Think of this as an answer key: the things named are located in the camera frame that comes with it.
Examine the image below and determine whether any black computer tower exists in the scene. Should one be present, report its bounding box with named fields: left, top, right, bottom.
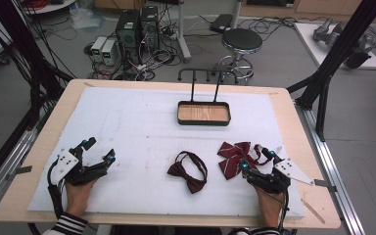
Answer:
left=115, top=9, right=142, bottom=65
left=140, top=5, right=162, bottom=53

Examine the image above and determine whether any person's right hand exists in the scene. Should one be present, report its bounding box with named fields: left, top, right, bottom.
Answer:
left=254, top=185, right=287, bottom=229

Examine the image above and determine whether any clear plastic bag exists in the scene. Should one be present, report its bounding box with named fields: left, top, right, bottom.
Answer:
left=70, top=8, right=107, bottom=32

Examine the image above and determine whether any white round table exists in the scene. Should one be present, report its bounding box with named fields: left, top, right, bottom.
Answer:
left=23, top=0, right=78, bottom=16

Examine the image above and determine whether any aluminium rail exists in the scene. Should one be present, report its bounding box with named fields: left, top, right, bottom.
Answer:
left=0, top=107, right=52, bottom=223
left=295, top=101, right=368, bottom=235

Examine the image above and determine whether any black round stool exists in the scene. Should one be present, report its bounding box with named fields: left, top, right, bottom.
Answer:
left=213, top=27, right=264, bottom=84

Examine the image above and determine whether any black flat box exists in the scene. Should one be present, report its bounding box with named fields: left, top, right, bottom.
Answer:
left=209, top=13, right=235, bottom=33

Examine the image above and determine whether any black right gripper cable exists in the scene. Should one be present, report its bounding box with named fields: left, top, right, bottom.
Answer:
left=277, top=189, right=292, bottom=235

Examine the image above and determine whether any white foam mat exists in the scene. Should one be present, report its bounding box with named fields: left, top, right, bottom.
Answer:
left=27, top=86, right=306, bottom=219

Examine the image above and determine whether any thin wooden stick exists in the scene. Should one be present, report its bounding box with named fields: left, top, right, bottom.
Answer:
left=300, top=197, right=327, bottom=225

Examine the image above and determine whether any black metal frame post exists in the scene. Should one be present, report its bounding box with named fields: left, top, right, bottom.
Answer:
left=0, top=0, right=76, bottom=131
left=286, top=0, right=376, bottom=143

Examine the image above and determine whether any grey metal clip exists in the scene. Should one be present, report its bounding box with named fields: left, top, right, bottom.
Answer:
left=5, top=165, right=33, bottom=182
left=313, top=178, right=338, bottom=194

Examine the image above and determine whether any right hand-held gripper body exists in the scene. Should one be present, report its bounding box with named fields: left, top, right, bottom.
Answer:
left=245, top=158, right=315, bottom=194

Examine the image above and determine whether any striped red ribbon bow tie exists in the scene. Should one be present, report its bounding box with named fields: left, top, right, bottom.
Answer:
left=216, top=141, right=276, bottom=181

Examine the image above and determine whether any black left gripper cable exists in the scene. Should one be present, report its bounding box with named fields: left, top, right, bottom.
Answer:
left=47, top=159, right=65, bottom=220

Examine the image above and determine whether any tangle of floor cables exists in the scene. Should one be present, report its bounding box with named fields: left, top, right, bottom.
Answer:
left=83, top=32, right=184, bottom=82

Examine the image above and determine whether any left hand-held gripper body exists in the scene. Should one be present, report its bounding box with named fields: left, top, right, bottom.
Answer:
left=47, top=148, right=109, bottom=187

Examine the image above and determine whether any white power supply unit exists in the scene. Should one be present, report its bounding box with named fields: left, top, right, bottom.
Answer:
left=90, top=36, right=108, bottom=63
left=101, top=39, right=118, bottom=67

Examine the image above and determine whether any black rack with wooden tray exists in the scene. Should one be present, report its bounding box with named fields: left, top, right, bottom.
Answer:
left=176, top=68, right=239, bottom=127

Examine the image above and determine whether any person's left hand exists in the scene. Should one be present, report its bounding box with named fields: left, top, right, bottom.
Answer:
left=64, top=177, right=99, bottom=218

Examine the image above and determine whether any dark red bow tie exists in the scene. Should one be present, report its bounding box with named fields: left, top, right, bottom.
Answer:
left=166, top=150, right=209, bottom=195

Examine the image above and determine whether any grey metal table leg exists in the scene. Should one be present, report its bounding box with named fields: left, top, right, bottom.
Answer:
left=175, top=0, right=193, bottom=64

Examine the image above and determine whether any white floor board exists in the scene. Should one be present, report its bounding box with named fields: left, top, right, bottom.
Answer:
left=293, top=22, right=376, bottom=71

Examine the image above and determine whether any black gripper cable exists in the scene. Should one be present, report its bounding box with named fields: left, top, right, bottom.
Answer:
left=277, top=189, right=292, bottom=235
left=47, top=159, right=65, bottom=220

